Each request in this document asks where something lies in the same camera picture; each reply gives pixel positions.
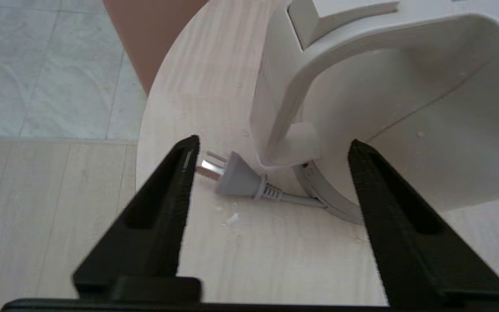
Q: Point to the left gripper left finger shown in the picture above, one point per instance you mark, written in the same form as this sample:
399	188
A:
163	225

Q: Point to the grey kettle base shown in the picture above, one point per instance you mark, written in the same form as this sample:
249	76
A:
325	195

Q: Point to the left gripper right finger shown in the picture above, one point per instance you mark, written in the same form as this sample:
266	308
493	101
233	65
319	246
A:
388	225

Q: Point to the white electric kettle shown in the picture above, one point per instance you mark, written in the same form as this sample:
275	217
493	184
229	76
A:
388	95

